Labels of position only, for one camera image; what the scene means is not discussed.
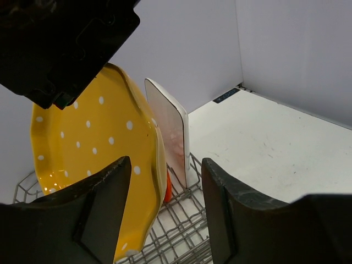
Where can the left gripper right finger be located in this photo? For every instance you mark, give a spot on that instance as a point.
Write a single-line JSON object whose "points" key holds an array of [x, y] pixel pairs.
{"points": [[247, 226]]}

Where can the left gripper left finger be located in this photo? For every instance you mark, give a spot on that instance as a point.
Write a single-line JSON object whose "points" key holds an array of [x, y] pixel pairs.
{"points": [[78, 224]]}

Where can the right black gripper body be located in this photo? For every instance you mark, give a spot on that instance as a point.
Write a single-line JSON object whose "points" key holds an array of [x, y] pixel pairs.
{"points": [[52, 50]]}

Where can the orange round plate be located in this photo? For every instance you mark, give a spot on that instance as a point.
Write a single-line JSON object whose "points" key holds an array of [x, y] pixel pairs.
{"points": [[168, 194]]}

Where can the yellow dotted scalloped plate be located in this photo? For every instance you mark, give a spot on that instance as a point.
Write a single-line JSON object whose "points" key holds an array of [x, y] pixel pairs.
{"points": [[110, 119]]}

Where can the white rectangular plate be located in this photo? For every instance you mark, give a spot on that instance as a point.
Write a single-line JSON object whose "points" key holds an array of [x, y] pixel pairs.
{"points": [[173, 122]]}

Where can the grey wire dish rack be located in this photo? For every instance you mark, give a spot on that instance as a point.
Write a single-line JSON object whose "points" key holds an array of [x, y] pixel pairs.
{"points": [[179, 234]]}

